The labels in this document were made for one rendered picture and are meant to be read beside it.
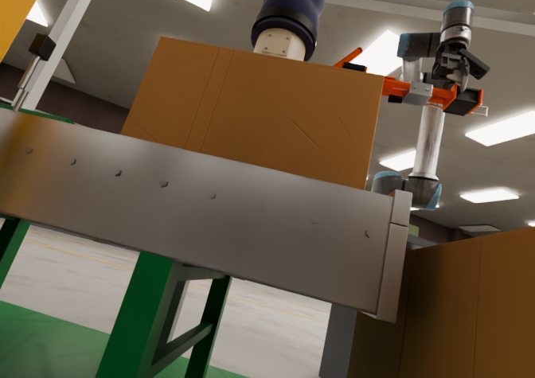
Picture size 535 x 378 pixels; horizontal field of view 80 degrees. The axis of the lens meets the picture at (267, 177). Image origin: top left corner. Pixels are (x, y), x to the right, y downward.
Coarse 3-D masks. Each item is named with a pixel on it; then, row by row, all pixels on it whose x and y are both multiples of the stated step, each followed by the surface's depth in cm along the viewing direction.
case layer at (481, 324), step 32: (416, 256) 62; (448, 256) 50; (480, 256) 42; (512, 256) 36; (416, 288) 59; (448, 288) 48; (480, 288) 40; (512, 288) 35; (416, 320) 56; (448, 320) 46; (480, 320) 39; (512, 320) 34; (352, 352) 93; (384, 352) 68; (416, 352) 53; (448, 352) 44; (480, 352) 38; (512, 352) 33
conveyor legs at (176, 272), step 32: (0, 256) 118; (0, 288) 120; (128, 288) 51; (160, 288) 51; (224, 288) 111; (128, 320) 49; (160, 320) 52; (128, 352) 48; (160, 352) 66; (192, 352) 106
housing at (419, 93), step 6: (414, 84) 99; (420, 84) 98; (426, 84) 98; (408, 90) 98; (414, 90) 98; (420, 90) 98; (426, 90) 98; (408, 96) 100; (414, 96) 99; (420, 96) 98; (426, 96) 98; (402, 102) 103; (408, 102) 103; (414, 102) 102; (420, 102) 101; (426, 102) 100
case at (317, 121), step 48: (192, 48) 84; (144, 96) 80; (192, 96) 80; (240, 96) 79; (288, 96) 78; (336, 96) 77; (192, 144) 76; (240, 144) 75; (288, 144) 74; (336, 144) 73
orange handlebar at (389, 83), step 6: (390, 78) 100; (384, 84) 100; (390, 84) 99; (396, 84) 99; (402, 84) 99; (408, 84) 99; (384, 90) 102; (390, 90) 101; (396, 90) 103; (402, 90) 103; (432, 90) 98; (438, 90) 98; (444, 90) 98; (402, 96) 104; (432, 96) 102; (438, 96) 102; (444, 96) 98; (450, 96) 98; (432, 102) 102; (438, 102) 102; (444, 102) 101
